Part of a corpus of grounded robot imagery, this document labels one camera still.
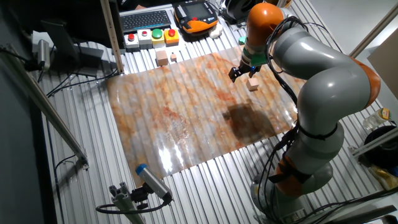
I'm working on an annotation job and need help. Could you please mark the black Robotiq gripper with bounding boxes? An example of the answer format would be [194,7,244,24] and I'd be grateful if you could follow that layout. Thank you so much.
[228,59,261,83]

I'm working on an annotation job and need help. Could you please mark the small wooden cube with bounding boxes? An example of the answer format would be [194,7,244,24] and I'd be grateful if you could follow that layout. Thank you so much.
[246,77,260,92]

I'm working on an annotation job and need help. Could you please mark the white crumpled lump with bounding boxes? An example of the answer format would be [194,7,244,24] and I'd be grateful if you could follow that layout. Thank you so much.
[208,23,224,40]

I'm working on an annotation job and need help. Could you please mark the black round spool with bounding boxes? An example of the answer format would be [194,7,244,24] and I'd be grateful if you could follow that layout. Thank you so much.
[224,0,265,24]

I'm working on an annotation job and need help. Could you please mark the orange black teach pendant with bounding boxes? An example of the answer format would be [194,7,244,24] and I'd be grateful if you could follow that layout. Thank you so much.
[173,0,220,34]

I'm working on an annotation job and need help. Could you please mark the orange marble pattern mat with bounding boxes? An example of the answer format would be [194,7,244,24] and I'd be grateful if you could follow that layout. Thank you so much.
[106,45,307,188]

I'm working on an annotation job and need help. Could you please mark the red button orange box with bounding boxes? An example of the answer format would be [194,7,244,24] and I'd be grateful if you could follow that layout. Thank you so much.
[164,28,180,47]

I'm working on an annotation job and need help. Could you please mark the brown cardboard box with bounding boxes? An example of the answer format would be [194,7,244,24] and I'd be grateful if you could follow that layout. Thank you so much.
[273,0,294,9]

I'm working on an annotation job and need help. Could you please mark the large wooden cube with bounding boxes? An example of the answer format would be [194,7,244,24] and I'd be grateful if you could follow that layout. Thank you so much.
[155,50,169,67]

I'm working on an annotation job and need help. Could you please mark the green button yellow box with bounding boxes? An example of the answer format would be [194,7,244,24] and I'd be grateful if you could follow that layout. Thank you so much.
[150,28,165,49]

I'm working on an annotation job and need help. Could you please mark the coloured push button boxes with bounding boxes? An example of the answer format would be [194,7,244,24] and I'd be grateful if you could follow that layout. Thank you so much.
[137,29,153,50]

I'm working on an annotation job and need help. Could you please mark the black computer keyboard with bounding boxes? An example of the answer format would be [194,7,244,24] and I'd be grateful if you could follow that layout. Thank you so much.
[119,10,172,34]

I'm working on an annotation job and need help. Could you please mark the red button grey box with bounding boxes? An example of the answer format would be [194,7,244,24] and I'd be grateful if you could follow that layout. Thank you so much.
[124,32,141,52]

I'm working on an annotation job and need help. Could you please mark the clear plastic bottle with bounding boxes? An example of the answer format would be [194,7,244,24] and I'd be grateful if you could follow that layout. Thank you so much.
[362,107,392,131]

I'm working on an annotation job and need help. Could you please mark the brown cardboard panel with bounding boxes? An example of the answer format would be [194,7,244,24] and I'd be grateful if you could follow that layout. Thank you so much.
[366,35,398,100]

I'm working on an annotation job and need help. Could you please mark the black monitor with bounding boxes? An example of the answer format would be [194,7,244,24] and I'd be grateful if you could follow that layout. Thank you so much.
[70,0,125,49]

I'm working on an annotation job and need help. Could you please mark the black round bin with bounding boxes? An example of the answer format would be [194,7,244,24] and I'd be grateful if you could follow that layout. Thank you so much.
[362,125,398,170]

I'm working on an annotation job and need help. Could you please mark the black monitor stand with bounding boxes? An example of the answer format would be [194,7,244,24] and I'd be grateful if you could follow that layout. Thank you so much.
[41,20,105,78]

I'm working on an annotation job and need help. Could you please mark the yellow plastic bag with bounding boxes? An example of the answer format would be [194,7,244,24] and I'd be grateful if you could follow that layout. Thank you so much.
[368,164,398,191]

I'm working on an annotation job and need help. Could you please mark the short aluminium profile stub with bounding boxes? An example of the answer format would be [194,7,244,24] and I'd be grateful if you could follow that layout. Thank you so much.
[108,182,147,224]

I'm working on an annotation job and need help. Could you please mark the long diagonal aluminium beam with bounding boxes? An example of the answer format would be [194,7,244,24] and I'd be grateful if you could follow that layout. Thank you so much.
[0,43,90,170]

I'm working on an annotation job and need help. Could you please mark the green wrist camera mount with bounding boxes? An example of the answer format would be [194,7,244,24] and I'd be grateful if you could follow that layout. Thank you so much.
[238,36,269,67]

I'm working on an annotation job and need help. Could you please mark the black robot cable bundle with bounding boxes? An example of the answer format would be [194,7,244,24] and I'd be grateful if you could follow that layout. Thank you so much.
[256,15,345,224]

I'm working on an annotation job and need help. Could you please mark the slanted grey frame beam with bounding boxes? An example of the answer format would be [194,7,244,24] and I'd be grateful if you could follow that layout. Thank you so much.
[349,2,398,58]

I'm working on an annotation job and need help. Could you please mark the tan upright frame post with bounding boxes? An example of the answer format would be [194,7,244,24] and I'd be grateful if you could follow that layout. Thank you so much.
[99,0,125,75]

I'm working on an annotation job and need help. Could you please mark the silver camera blue cap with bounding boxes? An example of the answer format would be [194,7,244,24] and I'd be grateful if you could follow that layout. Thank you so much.
[135,163,174,202]

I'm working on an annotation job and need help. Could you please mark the aluminium frame profile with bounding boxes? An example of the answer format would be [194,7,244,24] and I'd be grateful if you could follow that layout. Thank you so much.
[348,126,398,158]

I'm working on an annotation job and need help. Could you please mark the black table cable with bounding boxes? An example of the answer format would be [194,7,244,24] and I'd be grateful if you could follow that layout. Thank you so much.
[45,67,119,98]

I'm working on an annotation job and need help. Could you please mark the black camera clamp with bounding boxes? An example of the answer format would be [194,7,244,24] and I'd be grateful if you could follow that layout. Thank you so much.
[130,185,150,210]

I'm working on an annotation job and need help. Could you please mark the black camera cable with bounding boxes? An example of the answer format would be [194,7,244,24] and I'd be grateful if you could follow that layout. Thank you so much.
[95,198,171,215]

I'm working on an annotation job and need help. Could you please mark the black floor cable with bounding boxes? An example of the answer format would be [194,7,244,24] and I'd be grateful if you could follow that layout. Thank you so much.
[292,186,398,224]

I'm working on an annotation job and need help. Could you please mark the plain silver camera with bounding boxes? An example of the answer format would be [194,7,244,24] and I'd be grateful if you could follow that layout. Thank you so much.
[37,39,51,71]

